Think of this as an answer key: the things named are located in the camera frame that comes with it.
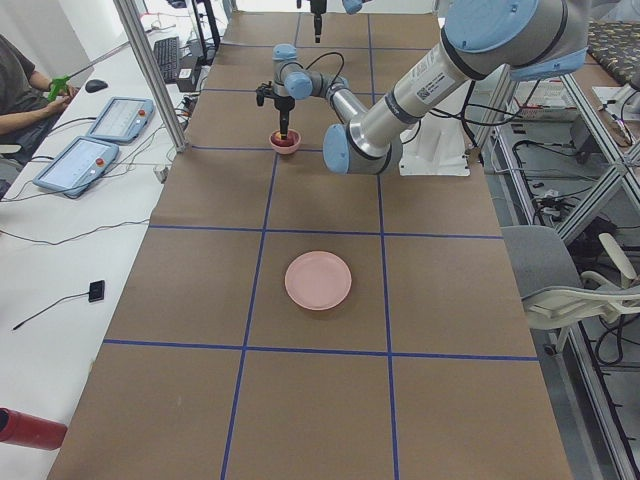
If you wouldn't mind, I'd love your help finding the small black square device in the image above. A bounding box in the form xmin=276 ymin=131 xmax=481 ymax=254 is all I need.
xmin=88 ymin=280 xmax=106 ymax=303

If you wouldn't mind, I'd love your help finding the blue teach pendant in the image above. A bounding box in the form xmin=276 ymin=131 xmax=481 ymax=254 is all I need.
xmin=33 ymin=136 xmax=119 ymax=198
xmin=87 ymin=97 xmax=155 ymax=144

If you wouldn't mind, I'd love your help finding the blue teach pendant far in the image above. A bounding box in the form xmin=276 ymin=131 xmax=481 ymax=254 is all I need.
xmin=87 ymin=97 xmax=155 ymax=144

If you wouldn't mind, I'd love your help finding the green clamp figure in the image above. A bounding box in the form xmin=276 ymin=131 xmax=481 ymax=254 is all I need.
xmin=48 ymin=76 xmax=70 ymax=101

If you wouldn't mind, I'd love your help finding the red apple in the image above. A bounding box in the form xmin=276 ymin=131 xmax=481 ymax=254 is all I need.
xmin=270 ymin=131 xmax=295 ymax=147

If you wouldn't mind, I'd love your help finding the black keyboard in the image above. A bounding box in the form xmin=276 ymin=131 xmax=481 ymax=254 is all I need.
xmin=153 ymin=36 xmax=180 ymax=84

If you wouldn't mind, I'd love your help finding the seated person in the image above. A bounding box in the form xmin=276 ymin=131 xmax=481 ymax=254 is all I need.
xmin=1 ymin=36 xmax=78 ymax=165

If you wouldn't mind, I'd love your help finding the grey white office chair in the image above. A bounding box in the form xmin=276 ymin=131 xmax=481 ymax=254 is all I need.
xmin=502 ymin=225 xmax=639 ymax=355

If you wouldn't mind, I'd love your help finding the red bottle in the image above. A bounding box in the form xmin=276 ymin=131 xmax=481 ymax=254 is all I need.
xmin=1 ymin=408 xmax=67 ymax=451

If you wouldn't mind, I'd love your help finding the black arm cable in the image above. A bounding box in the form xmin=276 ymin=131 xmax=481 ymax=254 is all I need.
xmin=302 ymin=51 xmax=346 ymax=84

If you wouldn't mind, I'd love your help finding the blue teach pendant near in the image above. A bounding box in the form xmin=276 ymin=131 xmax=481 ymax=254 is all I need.
xmin=33 ymin=136 xmax=119 ymax=198

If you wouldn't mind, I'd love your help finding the white pedestal column with base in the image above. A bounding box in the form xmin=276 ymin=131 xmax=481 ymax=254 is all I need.
xmin=399 ymin=82 xmax=470 ymax=177

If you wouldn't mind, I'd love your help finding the pink bowl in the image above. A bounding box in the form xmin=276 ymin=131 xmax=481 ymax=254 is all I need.
xmin=269 ymin=129 xmax=301 ymax=155

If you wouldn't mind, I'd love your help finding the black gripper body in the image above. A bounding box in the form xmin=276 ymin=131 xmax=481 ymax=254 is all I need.
xmin=274 ymin=95 xmax=294 ymax=114

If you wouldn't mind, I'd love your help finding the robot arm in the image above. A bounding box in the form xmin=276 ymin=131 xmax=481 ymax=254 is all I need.
xmin=271 ymin=0 xmax=592 ymax=175

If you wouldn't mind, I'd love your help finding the aluminium frame post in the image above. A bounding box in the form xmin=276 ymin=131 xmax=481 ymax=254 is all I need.
xmin=113 ymin=0 xmax=187 ymax=153

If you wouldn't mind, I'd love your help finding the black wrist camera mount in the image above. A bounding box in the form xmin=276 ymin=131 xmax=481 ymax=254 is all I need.
xmin=255 ymin=82 xmax=274 ymax=107

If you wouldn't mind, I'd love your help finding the pink plate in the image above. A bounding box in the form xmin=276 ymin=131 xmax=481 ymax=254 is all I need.
xmin=284 ymin=251 xmax=352 ymax=311

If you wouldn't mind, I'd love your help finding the black computer mouse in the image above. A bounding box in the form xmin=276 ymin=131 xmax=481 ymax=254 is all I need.
xmin=84 ymin=79 xmax=109 ymax=93

